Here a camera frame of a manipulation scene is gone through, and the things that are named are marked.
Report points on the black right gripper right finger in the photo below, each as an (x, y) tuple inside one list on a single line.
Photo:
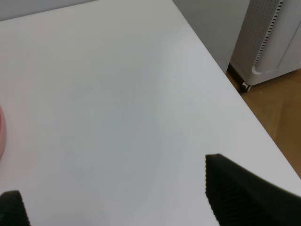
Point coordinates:
[(240, 198)]

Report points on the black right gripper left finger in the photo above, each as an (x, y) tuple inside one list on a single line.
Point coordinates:
[(12, 209)]

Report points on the pink plate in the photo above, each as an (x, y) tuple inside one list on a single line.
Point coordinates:
[(3, 132)]

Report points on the white perforated air purifier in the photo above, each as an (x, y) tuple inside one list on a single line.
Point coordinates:
[(269, 42)]

